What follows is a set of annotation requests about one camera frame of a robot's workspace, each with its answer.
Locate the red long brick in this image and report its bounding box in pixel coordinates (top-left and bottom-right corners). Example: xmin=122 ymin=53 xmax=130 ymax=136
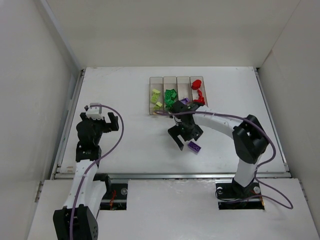
xmin=193 ymin=96 xmax=206 ymax=105

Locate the red flower brick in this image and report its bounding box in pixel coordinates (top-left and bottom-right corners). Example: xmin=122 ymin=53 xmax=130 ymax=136
xmin=191 ymin=79 xmax=202 ymax=90

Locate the lime and green brick stack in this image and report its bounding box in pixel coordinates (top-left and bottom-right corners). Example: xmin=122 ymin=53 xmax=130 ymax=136
xmin=153 ymin=101 xmax=163 ymax=112

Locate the lime arch green brick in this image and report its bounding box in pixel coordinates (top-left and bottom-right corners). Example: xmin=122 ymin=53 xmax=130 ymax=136
xmin=150 ymin=93 xmax=161 ymax=104

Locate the red arch brick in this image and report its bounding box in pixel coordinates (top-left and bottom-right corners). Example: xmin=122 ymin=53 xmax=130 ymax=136
xmin=197 ymin=89 xmax=203 ymax=98

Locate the red rectangular brick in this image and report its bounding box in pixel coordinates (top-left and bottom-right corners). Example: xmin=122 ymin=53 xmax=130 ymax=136
xmin=164 ymin=89 xmax=177 ymax=101

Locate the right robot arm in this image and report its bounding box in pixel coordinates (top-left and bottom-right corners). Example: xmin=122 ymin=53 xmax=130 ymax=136
xmin=168 ymin=100 xmax=270 ymax=195

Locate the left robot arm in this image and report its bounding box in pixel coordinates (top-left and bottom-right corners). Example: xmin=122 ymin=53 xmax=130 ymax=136
xmin=53 ymin=112 xmax=119 ymax=240

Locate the purple flat brick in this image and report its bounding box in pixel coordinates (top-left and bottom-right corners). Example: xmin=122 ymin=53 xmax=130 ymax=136
xmin=187 ymin=141 xmax=201 ymax=154

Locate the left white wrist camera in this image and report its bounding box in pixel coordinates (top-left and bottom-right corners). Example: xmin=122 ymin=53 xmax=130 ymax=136
xmin=85 ymin=103 xmax=103 ymax=121

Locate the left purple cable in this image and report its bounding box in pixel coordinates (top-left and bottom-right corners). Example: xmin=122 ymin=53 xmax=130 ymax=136
xmin=68 ymin=104 xmax=125 ymax=240

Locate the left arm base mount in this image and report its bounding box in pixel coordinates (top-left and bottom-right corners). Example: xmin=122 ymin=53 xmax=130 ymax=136
xmin=93 ymin=173 xmax=128 ymax=211

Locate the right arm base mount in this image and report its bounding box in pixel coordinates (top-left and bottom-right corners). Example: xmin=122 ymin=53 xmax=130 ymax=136
xmin=215 ymin=182 xmax=265 ymax=210

